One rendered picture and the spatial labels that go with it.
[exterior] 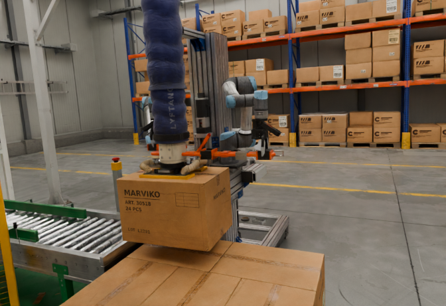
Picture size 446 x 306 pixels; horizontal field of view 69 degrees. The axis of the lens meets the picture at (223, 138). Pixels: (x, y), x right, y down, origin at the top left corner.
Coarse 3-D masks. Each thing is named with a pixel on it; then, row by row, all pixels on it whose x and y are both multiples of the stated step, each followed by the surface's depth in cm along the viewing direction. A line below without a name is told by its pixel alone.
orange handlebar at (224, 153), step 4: (152, 152) 208; (156, 152) 207; (216, 152) 195; (220, 152) 190; (224, 152) 189; (228, 152) 190; (232, 152) 192; (252, 152) 187; (216, 156) 192; (220, 156) 191; (224, 156) 190; (228, 156) 189; (232, 156) 188; (248, 156) 184; (252, 156) 183; (272, 156) 179
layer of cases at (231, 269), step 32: (128, 256) 210; (160, 256) 207; (192, 256) 205; (224, 256) 202; (256, 256) 200; (288, 256) 198; (320, 256) 195; (96, 288) 176; (128, 288) 174; (160, 288) 172; (192, 288) 171; (224, 288) 169; (256, 288) 167; (288, 288) 166; (320, 288) 178
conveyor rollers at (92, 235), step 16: (32, 224) 274; (48, 224) 277; (64, 224) 272; (80, 224) 267; (96, 224) 268; (112, 224) 263; (48, 240) 240; (64, 240) 240; (80, 240) 241; (96, 240) 235; (112, 240) 235
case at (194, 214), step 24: (216, 168) 213; (120, 192) 199; (144, 192) 193; (168, 192) 187; (192, 192) 181; (216, 192) 193; (120, 216) 202; (144, 216) 195; (168, 216) 189; (192, 216) 183; (216, 216) 193; (144, 240) 198; (168, 240) 191; (192, 240) 185; (216, 240) 193
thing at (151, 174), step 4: (152, 172) 203; (156, 172) 199; (172, 172) 199; (176, 172) 194; (140, 176) 199; (144, 176) 198; (148, 176) 197; (152, 176) 196; (156, 176) 195; (160, 176) 194; (164, 176) 193; (168, 176) 192; (172, 176) 191; (176, 176) 191; (180, 176) 190; (184, 176) 189; (188, 176) 189; (192, 176) 193
